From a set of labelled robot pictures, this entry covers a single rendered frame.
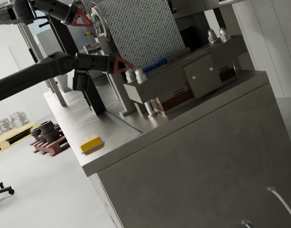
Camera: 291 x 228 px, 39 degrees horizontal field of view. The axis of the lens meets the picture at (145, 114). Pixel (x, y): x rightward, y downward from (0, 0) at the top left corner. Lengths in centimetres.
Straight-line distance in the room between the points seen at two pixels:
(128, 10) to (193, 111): 44
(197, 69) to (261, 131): 30
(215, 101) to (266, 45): 249
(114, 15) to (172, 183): 61
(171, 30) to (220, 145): 46
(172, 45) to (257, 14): 224
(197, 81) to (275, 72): 254
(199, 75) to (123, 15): 36
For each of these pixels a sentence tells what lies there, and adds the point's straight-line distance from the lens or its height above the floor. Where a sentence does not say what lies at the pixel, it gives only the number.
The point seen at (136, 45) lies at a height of 113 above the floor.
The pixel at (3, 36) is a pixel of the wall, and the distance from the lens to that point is 862.
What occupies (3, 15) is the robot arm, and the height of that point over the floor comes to 140.
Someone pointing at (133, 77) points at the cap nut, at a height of 104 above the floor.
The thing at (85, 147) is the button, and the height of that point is 91.
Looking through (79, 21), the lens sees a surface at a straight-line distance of 248.
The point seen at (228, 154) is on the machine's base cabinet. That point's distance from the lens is 135.
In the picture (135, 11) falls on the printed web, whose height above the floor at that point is 124.
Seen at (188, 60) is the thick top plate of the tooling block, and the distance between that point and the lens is 131.
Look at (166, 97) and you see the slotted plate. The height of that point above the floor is 95.
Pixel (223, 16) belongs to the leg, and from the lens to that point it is 174.
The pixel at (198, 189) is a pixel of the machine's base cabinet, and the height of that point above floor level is 65.
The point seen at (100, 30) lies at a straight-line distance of 147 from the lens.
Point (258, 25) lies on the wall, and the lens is 372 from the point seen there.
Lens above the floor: 124
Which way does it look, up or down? 14 degrees down
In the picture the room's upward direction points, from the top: 24 degrees counter-clockwise
